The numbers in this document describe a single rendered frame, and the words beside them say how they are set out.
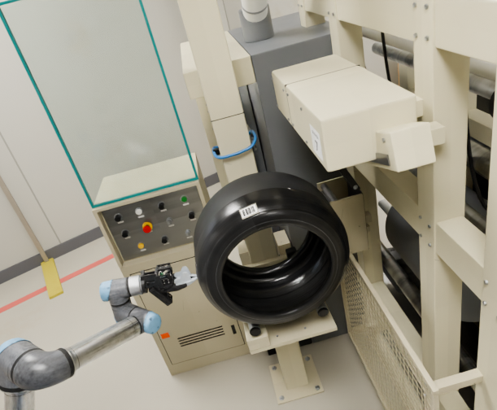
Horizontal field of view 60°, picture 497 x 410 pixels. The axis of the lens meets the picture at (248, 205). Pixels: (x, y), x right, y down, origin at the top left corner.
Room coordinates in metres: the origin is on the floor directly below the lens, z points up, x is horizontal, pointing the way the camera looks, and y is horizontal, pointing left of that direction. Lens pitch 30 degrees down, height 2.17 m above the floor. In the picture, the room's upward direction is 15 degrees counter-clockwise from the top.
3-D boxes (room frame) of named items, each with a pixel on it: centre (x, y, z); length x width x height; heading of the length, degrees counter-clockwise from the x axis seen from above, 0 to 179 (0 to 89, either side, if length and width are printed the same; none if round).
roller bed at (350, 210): (1.64, -0.41, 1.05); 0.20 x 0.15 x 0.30; 2
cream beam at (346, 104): (1.29, -0.34, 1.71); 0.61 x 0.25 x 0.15; 2
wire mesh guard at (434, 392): (1.19, -0.37, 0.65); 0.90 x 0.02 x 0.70; 2
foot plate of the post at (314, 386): (1.66, -0.01, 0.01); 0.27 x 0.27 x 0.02; 2
